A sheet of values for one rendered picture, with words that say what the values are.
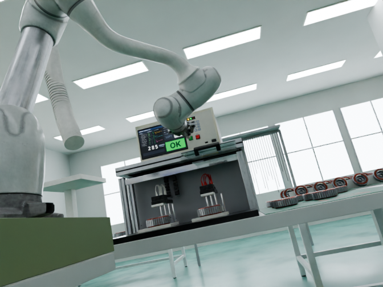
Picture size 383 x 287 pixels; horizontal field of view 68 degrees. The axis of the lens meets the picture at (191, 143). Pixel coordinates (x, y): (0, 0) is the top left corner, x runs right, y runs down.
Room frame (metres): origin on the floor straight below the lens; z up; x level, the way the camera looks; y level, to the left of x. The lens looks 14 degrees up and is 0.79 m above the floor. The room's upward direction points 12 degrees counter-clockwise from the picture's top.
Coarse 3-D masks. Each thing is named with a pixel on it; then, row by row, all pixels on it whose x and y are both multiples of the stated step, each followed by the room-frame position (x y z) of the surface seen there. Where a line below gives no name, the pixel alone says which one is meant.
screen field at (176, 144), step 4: (176, 140) 1.45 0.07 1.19; (180, 140) 1.45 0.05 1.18; (184, 140) 1.44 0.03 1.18; (168, 144) 1.46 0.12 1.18; (172, 144) 1.45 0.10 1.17; (176, 144) 1.45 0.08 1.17; (180, 144) 1.45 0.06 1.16; (184, 144) 1.44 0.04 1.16; (168, 148) 1.46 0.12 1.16; (172, 148) 1.45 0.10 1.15; (176, 148) 1.45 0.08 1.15
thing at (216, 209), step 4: (200, 208) 1.28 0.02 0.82; (204, 208) 1.26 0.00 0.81; (208, 208) 1.25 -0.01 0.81; (212, 208) 1.25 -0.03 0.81; (216, 208) 1.26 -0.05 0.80; (220, 208) 1.27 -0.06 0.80; (200, 212) 1.27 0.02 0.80; (204, 212) 1.26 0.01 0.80; (208, 212) 1.25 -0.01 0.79; (212, 212) 1.25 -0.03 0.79; (216, 212) 1.26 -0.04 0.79; (220, 212) 1.28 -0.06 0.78; (200, 216) 1.29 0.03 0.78
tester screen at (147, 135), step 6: (162, 126) 1.46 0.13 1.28; (138, 132) 1.48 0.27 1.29; (144, 132) 1.47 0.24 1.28; (150, 132) 1.47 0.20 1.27; (156, 132) 1.46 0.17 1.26; (162, 132) 1.46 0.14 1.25; (144, 138) 1.47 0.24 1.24; (150, 138) 1.47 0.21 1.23; (156, 138) 1.46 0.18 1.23; (162, 138) 1.46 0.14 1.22; (174, 138) 1.45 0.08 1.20; (180, 138) 1.45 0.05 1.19; (144, 144) 1.47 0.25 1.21; (150, 144) 1.47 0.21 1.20; (156, 144) 1.47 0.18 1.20; (162, 144) 1.46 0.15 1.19; (144, 150) 1.48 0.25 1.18; (150, 150) 1.47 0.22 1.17; (174, 150) 1.45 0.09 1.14; (144, 156) 1.48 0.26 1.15; (150, 156) 1.47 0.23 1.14
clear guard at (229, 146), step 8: (224, 144) 1.18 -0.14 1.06; (232, 144) 1.16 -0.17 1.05; (192, 152) 1.20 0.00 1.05; (200, 152) 1.18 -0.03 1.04; (208, 152) 1.17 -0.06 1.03; (216, 152) 1.15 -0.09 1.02; (224, 152) 1.14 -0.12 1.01; (232, 152) 1.13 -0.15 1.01; (184, 160) 1.17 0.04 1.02; (192, 160) 1.16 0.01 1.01; (200, 160) 1.45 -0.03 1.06
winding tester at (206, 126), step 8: (200, 112) 1.43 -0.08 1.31; (208, 112) 1.42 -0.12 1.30; (192, 120) 1.44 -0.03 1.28; (200, 120) 1.43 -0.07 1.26; (208, 120) 1.42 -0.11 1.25; (216, 120) 1.59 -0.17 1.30; (136, 128) 1.48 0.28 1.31; (144, 128) 1.47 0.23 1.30; (200, 128) 1.43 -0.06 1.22; (208, 128) 1.42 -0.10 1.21; (216, 128) 1.42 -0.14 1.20; (184, 136) 1.44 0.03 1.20; (192, 136) 1.44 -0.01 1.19; (200, 136) 1.43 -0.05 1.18; (208, 136) 1.43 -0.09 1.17; (216, 136) 1.42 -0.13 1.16; (192, 144) 1.44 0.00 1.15; (200, 144) 1.43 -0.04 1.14; (168, 152) 1.46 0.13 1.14; (176, 152) 1.45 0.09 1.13; (144, 160) 1.48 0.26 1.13
